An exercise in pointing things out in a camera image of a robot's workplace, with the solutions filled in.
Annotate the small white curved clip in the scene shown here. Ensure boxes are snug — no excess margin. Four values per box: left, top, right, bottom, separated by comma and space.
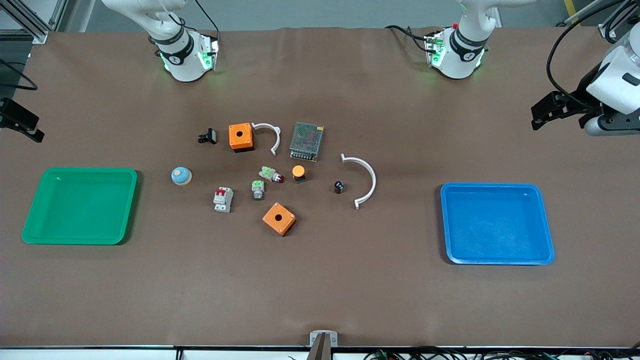
251, 122, 282, 156

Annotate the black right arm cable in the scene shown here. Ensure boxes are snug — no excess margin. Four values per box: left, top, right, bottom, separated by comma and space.
0, 59, 39, 92

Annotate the orange button box upright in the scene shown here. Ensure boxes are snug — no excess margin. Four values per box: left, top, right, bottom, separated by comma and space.
228, 123, 255, 153

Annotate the orange button box flat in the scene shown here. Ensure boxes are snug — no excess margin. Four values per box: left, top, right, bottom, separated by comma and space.
262, 202, 297, 237

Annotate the black base cable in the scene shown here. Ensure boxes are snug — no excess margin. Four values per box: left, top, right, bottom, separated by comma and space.
385, 24, 441, 52
194, 0, 221, 37

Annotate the black right base cable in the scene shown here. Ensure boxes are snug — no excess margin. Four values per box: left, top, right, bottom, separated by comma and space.
194, 0, 221, 37

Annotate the grey red circuit breaker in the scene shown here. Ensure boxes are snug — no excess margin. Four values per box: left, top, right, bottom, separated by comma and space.
213, 186, 235, 214

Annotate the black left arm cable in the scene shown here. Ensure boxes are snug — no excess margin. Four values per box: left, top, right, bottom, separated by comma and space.
546, 0, 640, 110

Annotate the blue plastic tray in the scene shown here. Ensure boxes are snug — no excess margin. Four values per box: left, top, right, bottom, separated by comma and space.
440, 182, 556, 266

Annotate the green plastic tray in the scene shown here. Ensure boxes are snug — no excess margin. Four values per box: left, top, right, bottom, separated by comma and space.
21, 167, 139, 246

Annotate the aluminium frame profile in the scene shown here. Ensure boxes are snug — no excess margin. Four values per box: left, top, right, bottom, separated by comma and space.
567, 0, 633, 39
0, 0, 68, 45

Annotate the black left base cable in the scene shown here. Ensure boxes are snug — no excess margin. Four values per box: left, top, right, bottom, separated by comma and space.
385, 24, 441, 52

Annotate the large white curved clip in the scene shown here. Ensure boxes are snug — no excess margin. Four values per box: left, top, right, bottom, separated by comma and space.
341, 154, 377, 210

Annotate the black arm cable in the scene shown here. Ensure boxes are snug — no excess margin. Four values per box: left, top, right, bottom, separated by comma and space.
0, 59, 39, 92
546, 0, 640, 110

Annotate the metal mesh power supply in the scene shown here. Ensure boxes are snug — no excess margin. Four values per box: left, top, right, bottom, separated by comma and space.
289, 121, 325, 163

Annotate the red tipped indicator light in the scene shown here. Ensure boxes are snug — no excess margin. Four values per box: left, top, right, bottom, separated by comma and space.
258, 166, 285, 184

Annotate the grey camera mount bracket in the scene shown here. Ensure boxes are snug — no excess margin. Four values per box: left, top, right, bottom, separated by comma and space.
307, 330, 339, 360

